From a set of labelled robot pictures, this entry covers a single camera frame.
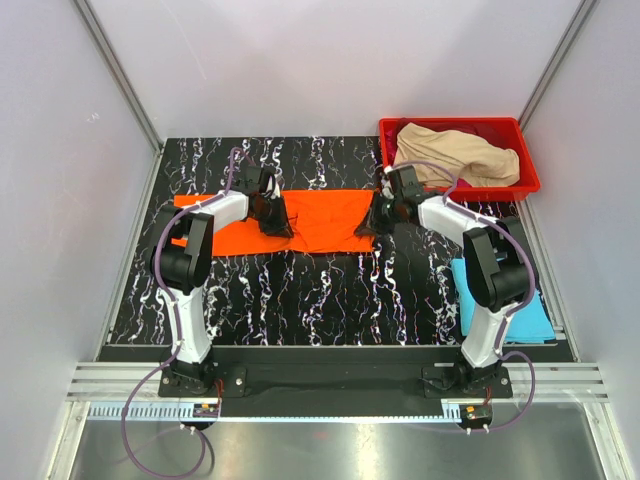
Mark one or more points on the beige t shirt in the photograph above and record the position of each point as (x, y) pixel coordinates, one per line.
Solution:
(505, 171)

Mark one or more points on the red plastic bin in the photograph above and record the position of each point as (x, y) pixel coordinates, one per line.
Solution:
(503, 132)

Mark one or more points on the aluminium frame rail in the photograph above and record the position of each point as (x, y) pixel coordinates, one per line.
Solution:
(549, 382)

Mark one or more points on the folded light blue t shirt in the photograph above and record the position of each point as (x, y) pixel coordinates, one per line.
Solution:
(530, 325)

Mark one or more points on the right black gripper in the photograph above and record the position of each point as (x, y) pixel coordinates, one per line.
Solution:
(372, 225)

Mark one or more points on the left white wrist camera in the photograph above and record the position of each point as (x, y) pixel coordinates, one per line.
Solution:
(273, 187)

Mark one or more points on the orange t shirt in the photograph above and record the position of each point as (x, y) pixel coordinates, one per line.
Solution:
(322, 221)

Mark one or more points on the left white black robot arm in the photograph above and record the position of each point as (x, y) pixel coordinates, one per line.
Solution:
(180, 260)

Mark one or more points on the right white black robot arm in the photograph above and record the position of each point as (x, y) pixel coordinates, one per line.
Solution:
(501, 276)

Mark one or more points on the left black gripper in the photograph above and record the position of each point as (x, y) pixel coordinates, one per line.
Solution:
(281, 227)

